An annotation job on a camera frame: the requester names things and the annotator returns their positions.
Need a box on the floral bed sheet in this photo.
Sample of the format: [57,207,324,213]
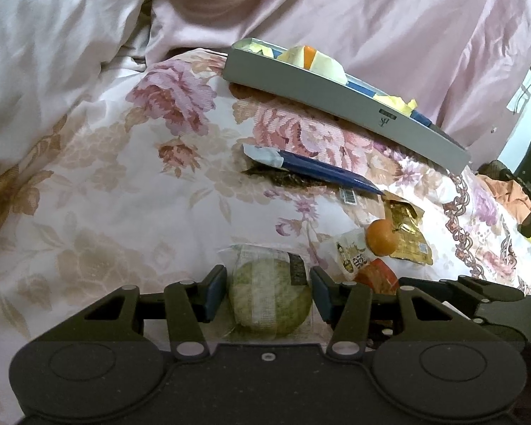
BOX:
[0,49,531,425]

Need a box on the grey tray box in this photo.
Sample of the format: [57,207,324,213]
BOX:
[234,40,431,125]

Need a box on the blue stick packet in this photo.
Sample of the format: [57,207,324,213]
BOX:
[241,144,386,198]

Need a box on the white duvet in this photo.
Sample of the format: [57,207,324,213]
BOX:
[0,0,153,187]

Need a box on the clear packet with dark snack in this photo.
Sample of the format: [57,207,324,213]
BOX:
[242,165,381,208]

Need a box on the gold snack packet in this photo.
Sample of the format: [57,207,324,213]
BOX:
[383,192,434,266]

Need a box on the orange and cream cake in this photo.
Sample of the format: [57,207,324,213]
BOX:
[276,44,348,86]

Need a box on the white and yellow snack packet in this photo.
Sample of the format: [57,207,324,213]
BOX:
[321,229,375,282]

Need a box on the pink satin cloth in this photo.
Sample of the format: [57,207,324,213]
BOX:
[146,0,531,164]

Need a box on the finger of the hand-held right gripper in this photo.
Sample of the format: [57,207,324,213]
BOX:
[400,275,525,319]

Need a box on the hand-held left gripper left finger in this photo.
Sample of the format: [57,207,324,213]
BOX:
[27,266,228,361]

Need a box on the clear green pastry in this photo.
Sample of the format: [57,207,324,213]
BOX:
[217,243,315,339]

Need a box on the grey cardboard box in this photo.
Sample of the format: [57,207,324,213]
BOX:
[223,38,472,173]

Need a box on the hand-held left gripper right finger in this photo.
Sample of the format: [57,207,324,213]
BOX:
[311,267,470,361]

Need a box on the orange cloth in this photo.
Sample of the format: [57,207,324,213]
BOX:
[475,172,531,227]

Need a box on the red snack packet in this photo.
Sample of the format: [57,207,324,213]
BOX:
[354,259,400,296]

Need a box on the small orange tangerine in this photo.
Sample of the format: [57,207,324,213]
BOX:
[365,219,401,257]

